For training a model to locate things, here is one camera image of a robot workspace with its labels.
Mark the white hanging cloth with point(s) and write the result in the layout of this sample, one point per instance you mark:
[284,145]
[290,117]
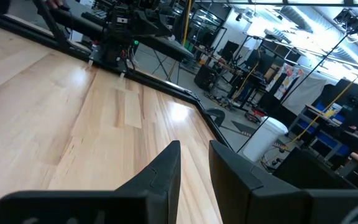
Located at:
[306,96]

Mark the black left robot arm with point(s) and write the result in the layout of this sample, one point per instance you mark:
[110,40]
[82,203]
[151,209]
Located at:
[120,53]

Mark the person's hand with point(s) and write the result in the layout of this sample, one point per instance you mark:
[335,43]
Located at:
[54,3]

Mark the black floor cabinet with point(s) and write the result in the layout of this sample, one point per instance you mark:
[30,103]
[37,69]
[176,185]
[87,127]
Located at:
[205,77]

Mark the white trash bin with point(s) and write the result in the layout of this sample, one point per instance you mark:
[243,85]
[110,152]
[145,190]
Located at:
[263,140]

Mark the black monitor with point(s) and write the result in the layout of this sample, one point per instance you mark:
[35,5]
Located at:
[230,49]

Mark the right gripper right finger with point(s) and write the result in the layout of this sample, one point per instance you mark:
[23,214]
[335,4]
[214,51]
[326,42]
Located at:
[244,193]

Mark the red floor cart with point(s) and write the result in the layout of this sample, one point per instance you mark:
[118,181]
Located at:
[255,113]

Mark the black overhead camera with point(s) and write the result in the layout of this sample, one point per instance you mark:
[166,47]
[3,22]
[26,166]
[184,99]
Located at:
[350,21]

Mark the blue panelled workbench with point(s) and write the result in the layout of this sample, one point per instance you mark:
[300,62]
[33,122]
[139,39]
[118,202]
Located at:
[331,138]

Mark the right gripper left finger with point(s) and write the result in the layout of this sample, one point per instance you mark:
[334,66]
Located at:
[154,199]

